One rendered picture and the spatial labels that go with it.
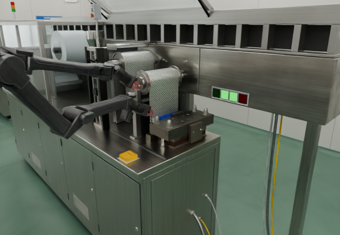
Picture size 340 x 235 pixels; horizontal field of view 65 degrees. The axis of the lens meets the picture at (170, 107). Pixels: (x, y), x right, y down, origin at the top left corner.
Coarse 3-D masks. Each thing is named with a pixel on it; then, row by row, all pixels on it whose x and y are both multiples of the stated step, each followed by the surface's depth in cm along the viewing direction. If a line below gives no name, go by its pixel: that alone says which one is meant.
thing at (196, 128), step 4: (192, 124) 156; (196, 124) 156; (200, 124) 159; (192, 128) 154; (196, 128) 157; (200, 128) 160; (192, 132) 155; (196, 132) 158; (200, 132) 160; (192, 136) 156; (196, 136) 159; (200, 136) 161; (192, 140) 157; (196, 140) 159
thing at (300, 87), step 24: (144, 48) 201; (168, 48) 182; (192, 48) 167; (192, 72) 171; (216, 72) 157; (240, 72) 145; (264, 72) 135; (288, 72) 127; (312, 72) 119; (336, 72) 115; (264, 96) 138; (288, 96) 129; (312, 96) 121; (336, 96) 123; (312, 120) 123
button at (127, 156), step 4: (124, 152) 142; (128, 152) 142; (132, 152) 142; (120, 156) 140; (124, 156) 138; (128, 156) 138; (132, 156) 138; (136, 156) 140; (124, 160) 137; (128, 160) 137
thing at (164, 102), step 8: (168, 88) 164; (176, 88) 169; (152, 96) 157; (160, 96) 161; (168, 96) 166; (176, 96) 171; (152, 104) 158; (160, 104) 163; (168, 104) 167; (176, 104) 172; (160, 112) 164; (168, 112) 169
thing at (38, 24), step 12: (0, 24) 276; (12, 24) 245; (24, 24) 220; (36, 24) 200; (48, 24) 204; (60, 24) 210; (72, 24) 217; (84, 24) 224; (48, 84) 214; (48, 96) 216
